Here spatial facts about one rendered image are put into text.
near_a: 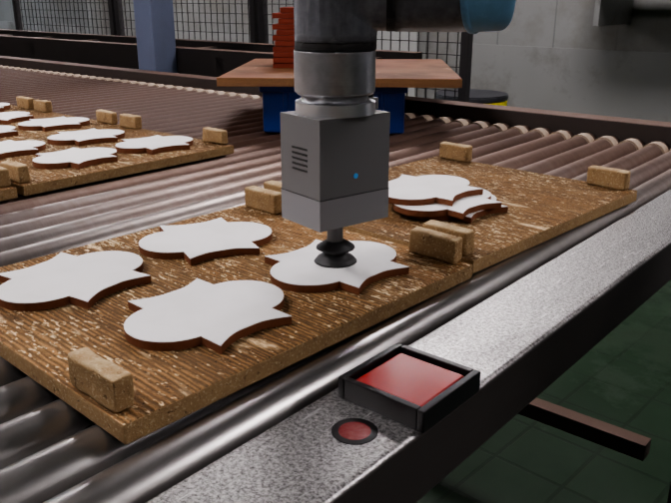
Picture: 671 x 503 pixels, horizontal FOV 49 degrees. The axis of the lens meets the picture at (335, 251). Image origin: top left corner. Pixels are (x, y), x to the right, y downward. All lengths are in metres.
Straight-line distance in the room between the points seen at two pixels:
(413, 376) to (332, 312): 0.12
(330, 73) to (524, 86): 4.41
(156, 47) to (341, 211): 2.10
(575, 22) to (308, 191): 4.27
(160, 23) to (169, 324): 2.20
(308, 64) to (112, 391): 0.33
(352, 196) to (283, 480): 0.31
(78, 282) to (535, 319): 0.42
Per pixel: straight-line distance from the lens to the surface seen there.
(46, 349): 0.62
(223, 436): 0.52
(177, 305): 0.65
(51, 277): 0.74
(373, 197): 0.71
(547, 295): 0.76
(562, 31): 4.92
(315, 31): 0.66
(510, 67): 5.08
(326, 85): 0.66
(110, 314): 0.66
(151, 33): 2.73
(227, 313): 0.62
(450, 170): 1.18
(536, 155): 1.43
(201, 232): 0.84
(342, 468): 0.48
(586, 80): 4.85
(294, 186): 0.70
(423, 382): 0.55
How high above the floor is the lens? 1.19
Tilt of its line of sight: 19 degrees down
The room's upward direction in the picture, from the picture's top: straight up
